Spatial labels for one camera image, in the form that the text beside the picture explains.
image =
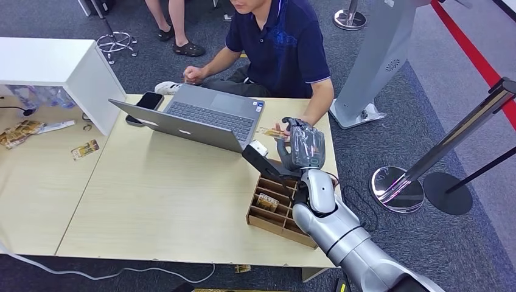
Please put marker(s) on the person's left hand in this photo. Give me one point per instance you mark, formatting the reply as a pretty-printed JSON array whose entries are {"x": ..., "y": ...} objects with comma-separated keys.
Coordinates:
[{"x": 285, "y": 130}]

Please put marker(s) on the person's right hand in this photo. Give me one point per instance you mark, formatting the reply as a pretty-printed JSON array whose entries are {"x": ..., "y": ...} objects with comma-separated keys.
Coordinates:
[{"x": 194, "y": 74}]

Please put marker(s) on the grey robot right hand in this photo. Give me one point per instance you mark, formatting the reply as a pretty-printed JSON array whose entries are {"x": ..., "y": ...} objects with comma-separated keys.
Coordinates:
[{"x": 306, "y": 145}]

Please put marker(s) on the yellow printed card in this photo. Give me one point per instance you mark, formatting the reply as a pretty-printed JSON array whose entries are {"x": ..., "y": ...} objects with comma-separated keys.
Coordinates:
[
  {"x": 242, "y": 269},
  {"x": 267, "y": 202},
  {"x": 268, "y": 132},
  {"x": 85, "y": 149}
]

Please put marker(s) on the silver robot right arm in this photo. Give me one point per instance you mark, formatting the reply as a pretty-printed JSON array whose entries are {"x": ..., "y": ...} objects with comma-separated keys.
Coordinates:
[{"x": 346, "y": 237}]

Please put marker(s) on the standing person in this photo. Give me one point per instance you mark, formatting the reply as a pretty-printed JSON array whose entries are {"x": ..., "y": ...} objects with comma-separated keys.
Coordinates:
[{"x": 177, "y": 24}]

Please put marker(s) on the seated person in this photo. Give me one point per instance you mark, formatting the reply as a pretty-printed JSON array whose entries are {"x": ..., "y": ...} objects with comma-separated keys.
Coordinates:
[{"x": 282, "y": 48}]

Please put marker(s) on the brown cardboard card holder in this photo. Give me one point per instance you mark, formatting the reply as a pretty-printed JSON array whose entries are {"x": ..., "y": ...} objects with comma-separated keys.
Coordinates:
[{"x": 278, "y": 225}]

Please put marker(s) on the grey open laptop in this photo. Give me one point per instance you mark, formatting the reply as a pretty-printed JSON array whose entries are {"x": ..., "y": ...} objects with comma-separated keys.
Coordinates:
[{"x": 217, "y": 117}]

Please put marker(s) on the black smartphone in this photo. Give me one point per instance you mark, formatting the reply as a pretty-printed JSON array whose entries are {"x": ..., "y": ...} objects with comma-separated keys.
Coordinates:
[{"x": 150, "y": 100}]

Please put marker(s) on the chrome star chair base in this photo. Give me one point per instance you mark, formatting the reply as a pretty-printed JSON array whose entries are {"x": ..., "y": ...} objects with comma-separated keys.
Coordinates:
[{"x": 116, "y": 42}]

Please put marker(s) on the white shelf cabinet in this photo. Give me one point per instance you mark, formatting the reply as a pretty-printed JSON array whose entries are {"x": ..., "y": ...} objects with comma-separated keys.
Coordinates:
[{"x": 80, "y": 72}]

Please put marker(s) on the grey kiosk stand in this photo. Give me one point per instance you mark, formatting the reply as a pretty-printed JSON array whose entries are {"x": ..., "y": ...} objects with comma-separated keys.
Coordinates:
[{"x": 375, "y": 52}]

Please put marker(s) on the chrome stanchion with mirror base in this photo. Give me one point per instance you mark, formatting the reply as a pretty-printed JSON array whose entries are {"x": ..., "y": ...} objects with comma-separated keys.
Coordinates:
[
  {"x": 443, "y": 145},
  {"x": 349, "y": 19}
]

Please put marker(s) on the white flat strip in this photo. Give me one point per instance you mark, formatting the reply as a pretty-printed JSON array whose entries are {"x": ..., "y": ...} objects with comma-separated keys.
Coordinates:
[{"x": 55, "y": 126}]

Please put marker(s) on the black stanchion with round base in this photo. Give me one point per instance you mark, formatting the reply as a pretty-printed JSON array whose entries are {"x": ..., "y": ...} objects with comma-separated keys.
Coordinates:
[{"x": 447, "y": 194}]

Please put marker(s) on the clear plastic bottles pack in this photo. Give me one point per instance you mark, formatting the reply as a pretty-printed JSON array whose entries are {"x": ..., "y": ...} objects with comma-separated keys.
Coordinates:
[{"x": 39, "y": 97}]

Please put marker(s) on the pile of yellow cards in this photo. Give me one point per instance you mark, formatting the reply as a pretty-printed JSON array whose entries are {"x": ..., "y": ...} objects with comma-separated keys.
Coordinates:
[{"x": 19, "y": 133}]

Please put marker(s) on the black wrist camera with pale box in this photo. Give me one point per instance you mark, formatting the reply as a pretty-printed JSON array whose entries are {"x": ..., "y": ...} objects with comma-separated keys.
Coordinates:
[{"x": 262, "y": 161}]

